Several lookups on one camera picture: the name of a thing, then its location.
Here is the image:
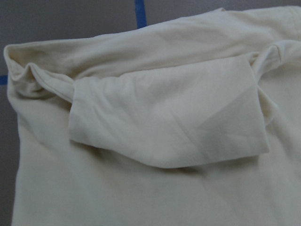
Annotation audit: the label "cream long-sleeve printed shirt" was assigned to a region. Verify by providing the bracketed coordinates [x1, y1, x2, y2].
[4, 6, 301, 226]

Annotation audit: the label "blue tape grid lines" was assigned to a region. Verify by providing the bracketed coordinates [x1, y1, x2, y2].
[0, 0, 148, 85]

